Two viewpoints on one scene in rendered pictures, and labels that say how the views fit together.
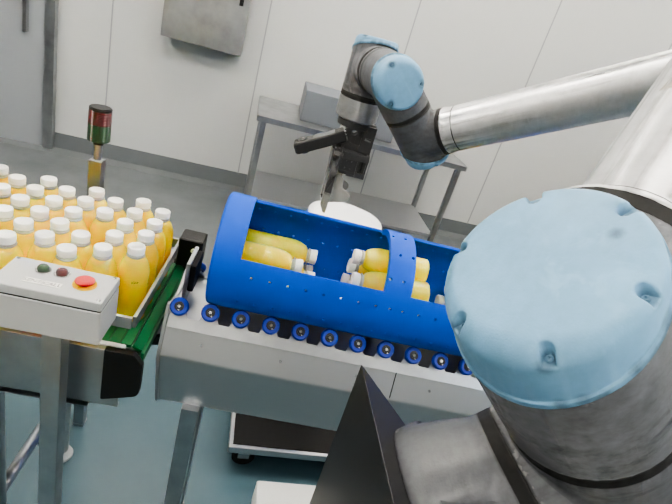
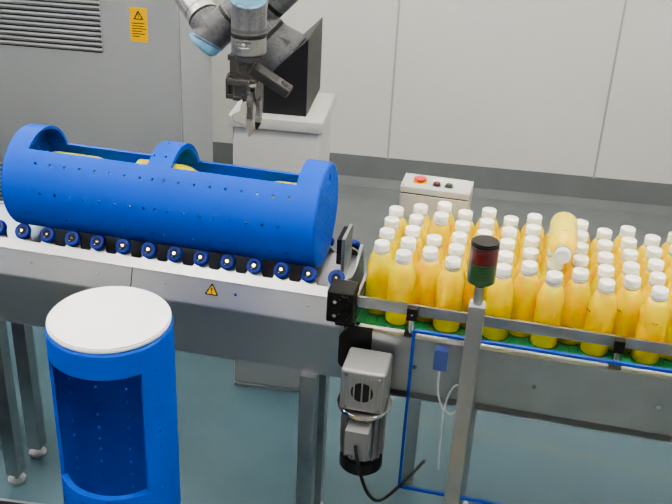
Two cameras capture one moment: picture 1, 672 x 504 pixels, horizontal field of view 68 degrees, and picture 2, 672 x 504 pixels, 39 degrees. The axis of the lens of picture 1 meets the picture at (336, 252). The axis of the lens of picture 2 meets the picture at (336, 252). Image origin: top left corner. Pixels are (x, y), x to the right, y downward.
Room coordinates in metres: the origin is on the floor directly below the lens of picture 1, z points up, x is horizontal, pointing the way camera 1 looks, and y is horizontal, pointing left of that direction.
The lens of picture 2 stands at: (3.26, 1.13, 2.19)
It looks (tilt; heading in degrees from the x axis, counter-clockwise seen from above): 28 degrees down; 201
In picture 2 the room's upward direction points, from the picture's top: 3 degrees clockwise
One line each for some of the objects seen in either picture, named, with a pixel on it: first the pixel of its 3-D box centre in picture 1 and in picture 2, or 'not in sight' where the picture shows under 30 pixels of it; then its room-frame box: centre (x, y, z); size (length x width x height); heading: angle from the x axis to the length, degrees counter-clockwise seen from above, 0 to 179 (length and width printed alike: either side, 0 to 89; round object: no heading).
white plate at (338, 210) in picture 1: (345, 217); (109, 318); (1.72, 0.00, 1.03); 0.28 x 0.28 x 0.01
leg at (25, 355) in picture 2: not in sight; (28, 378); (1.20, -0.71, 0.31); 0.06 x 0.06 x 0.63; 9
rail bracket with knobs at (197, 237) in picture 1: (190, 251); (343, 302); (1.29, 0.41, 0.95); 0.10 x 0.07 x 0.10; 9
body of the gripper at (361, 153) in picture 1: (350, 147); (245, 76); (1.10, 0.04, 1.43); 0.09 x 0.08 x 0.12; 99
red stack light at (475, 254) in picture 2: (100, 117); (484, 252); (1.40, 0.77, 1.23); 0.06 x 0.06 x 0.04
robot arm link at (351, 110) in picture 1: (357, 109); (248, 45); (1.10, 0.05, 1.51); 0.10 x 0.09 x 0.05; 9
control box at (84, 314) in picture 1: (57, 299); (435, 198); (0.78, 0.49, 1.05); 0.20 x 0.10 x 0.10; 99
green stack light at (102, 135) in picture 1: (99, 132); (481, 270); (1.40, 0.77, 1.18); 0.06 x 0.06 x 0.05
